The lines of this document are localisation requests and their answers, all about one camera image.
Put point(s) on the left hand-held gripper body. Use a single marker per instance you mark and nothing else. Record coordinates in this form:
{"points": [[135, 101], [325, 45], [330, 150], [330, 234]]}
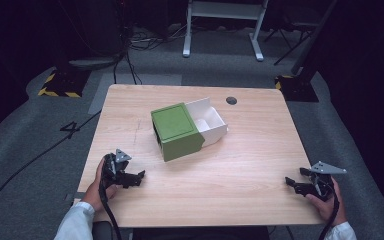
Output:
{"points": [[110, 170]]}

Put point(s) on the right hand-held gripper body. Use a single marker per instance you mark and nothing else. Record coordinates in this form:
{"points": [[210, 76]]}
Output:
{"points": [[323, 181]]}

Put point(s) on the green drawer box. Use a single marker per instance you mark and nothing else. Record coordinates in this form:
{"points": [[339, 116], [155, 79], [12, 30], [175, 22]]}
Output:
{"points": [[175, 128]]}

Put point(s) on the white drawer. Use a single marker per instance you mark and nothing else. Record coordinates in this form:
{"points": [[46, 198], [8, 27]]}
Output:
{"points": [[210, 121]]}

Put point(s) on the person's right hand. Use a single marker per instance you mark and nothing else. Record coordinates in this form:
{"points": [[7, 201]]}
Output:
{"points": [[328, 208]]}

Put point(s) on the person's left hand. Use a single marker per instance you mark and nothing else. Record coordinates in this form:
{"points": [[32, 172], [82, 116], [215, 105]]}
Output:
{"points": [[95, 195]]}

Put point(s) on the black chair seat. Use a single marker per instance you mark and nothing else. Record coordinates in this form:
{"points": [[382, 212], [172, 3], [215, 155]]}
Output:
{"points": [[102, 230]]}

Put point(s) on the black yellow striped stand base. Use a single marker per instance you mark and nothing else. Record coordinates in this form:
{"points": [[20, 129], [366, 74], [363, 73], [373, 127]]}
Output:
{"points": [[296, 88], [63, 85]]}

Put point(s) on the dark round table grommet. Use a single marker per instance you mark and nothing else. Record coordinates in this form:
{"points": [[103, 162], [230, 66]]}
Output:
{"points": [[231, 100]]}

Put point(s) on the grey round stand base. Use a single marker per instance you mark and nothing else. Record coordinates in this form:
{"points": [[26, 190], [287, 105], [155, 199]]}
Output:
{"points": [[93, 62]]}

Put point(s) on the black tripod legs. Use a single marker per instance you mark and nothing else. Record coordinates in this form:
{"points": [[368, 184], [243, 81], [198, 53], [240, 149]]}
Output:
{"points": [[288, 40]]}

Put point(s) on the grey metal stand pole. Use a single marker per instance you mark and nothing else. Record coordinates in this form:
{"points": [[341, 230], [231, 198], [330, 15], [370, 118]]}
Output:
{"points": [[313, 36]]}

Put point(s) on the white metal table frame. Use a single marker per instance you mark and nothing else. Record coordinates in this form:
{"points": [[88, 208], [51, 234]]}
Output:
{"points": [[225, 11]]}

